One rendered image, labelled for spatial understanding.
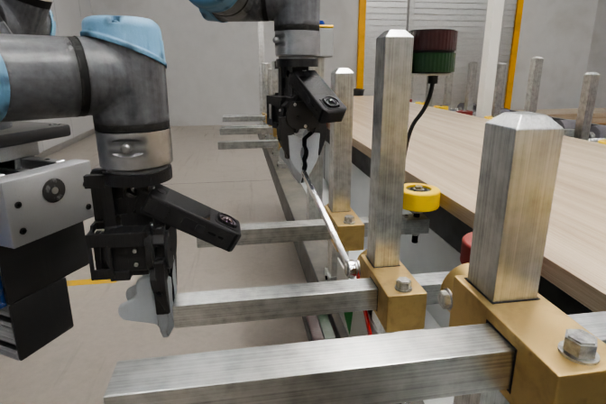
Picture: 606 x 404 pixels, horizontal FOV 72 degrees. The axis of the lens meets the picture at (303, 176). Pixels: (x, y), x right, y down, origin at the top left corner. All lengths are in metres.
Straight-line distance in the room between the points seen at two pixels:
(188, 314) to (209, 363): 0.26
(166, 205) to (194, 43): 7.75
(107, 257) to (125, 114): 0.16
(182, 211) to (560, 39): 10.22
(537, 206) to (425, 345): 0.12
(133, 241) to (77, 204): 0.24
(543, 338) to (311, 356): 0.14
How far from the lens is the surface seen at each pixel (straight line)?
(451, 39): 0.54
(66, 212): 0.70
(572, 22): 10.66
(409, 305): 0.54
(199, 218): 0.48
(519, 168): 0.31
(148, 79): 0.45
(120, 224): 0.50
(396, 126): 0.53
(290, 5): 0.70
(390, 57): 0.52
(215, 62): 8.16
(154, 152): 0.46
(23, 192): 0.65
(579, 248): 0.67
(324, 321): 0.77
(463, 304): 0.36
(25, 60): 0.43
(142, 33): 0.45
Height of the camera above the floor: 1.14
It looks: 15 degrees down
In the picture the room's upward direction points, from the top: straight up
